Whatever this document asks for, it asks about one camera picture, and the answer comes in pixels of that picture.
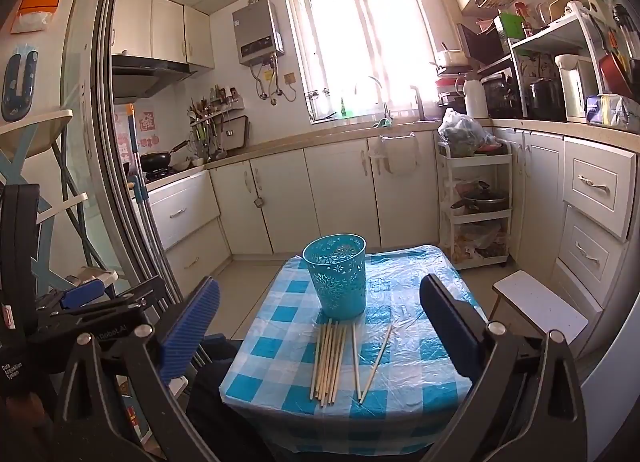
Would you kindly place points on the white thermos jug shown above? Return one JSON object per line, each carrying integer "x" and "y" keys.
{"x": 475, "y": 97}

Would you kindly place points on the grey wall water heater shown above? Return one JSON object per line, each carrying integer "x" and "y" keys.
{"x": 255, "y": 32}

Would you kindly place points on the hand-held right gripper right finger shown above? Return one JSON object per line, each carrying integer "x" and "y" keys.
{"x": 450, "y": 327}

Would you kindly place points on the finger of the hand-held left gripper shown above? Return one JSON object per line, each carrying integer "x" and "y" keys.
{"x": 82, "y": 292}

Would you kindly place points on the white folding stool blue frame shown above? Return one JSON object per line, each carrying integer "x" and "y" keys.
{"x": 30, "y": 134}

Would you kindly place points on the black kitchen appliance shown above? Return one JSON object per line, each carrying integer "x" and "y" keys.
{"x": 500, "y": 94}

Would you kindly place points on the tissue packet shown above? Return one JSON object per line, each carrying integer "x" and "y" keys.
{"x": 612, "y": 112}

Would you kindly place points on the blue packaged item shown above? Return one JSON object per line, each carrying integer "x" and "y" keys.
{"x": 10, "y": 92}

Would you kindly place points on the white electric water boiler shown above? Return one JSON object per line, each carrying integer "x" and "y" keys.
{"x": 575, "y": 87}

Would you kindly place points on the white base cabinet with doors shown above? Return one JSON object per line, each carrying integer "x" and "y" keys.
{"x": 330, "y": 192}

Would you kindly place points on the blue perforated plastic basket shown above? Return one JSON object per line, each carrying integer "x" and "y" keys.
{"x": 335, "y": 282}

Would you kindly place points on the green cutting board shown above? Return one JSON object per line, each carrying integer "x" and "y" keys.
{"x": 511, "y": 26}

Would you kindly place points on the dark range hood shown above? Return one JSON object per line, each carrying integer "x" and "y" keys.
{"x": 145, "y": 72}

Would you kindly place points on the white low stool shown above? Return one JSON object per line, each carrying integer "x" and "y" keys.
{"x": 540, "y": 302}

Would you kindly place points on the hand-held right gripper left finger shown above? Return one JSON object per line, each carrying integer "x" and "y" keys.
{"x": 192, "y": 327}

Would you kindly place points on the white cooking pot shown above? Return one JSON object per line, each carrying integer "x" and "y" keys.
{"x": 450, "y": 58}

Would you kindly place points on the clear plastic bag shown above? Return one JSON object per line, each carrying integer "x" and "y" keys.
{"x": 460, "y": 129}

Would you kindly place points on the metal sink faucet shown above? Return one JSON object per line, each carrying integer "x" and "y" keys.
{"x": 419, "y": 102}

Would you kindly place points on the white framed window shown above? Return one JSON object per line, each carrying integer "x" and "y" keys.
{"x": 360, "y": 42}

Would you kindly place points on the red frying pan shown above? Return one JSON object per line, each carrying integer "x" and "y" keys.
{"x": 612, "y": 72}

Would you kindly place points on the white countertop shelf rack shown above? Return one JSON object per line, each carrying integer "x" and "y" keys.
{"x": 555, "y": 32}

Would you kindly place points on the pile of wooden chopsticks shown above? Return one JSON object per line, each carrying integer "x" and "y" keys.
{"x": 330, "y": 352}

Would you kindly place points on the black wok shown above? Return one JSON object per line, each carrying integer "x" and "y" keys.
{"x": 155, "y": 162}

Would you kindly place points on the wall rack with kitchen utensils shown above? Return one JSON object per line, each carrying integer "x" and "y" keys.
{"x": 210, "y": 112}

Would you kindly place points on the white wall cabinets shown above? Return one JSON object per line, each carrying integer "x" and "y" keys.
{"x": 167, "y": 27}

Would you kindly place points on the red paper wall decoration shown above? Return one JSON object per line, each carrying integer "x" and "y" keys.
{"x": 148, "y": 120}

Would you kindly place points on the blue white checked tablecloth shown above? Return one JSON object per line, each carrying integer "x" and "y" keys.
{"x": 410, "y": 377}

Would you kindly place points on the white rolling trolley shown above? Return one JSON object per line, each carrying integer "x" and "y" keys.
{"x": 505, "y": 192}

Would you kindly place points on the black lidded pot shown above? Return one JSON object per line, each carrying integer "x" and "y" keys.
{"x": 482, "y": 202}

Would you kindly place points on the black rice cooker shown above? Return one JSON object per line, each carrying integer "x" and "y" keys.
{"x": 545, "y": 99}

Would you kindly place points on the white drawer cabinet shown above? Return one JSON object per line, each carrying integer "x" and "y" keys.
{"x": 180, "y": 212}
{"x": 595, "y": 192}

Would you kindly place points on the white hanging cloth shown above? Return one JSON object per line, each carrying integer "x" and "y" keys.
{"x": 400, "y": 157}

